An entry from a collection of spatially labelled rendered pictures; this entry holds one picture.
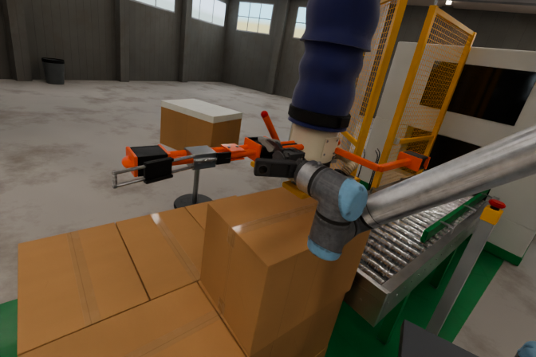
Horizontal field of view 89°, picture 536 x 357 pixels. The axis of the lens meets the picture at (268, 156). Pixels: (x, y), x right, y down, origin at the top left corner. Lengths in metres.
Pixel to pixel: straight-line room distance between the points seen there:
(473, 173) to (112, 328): 1.20
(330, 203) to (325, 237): 0.09
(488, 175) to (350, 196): 0.27
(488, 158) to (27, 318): 1.46
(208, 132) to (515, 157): 1.97
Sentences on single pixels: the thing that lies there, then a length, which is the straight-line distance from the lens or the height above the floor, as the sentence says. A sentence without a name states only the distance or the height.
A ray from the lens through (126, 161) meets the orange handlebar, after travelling 0.70.
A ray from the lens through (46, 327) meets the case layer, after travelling 1.34.
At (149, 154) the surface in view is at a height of 1.27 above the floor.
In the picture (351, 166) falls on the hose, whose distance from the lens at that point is 1.13.
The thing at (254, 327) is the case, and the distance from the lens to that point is 1.08.
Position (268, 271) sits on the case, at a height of 0.92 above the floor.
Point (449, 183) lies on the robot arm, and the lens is 0.72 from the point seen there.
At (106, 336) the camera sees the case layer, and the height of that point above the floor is 0.54.
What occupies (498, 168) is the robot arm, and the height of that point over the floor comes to 1.40.
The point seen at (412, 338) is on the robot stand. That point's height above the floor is 0.75.
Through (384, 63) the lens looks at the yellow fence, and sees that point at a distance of 2.20.
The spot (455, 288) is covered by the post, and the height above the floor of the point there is 0.50.
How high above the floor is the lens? 1.53
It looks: 20 degrees down
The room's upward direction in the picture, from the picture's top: 10 degrees clockwise
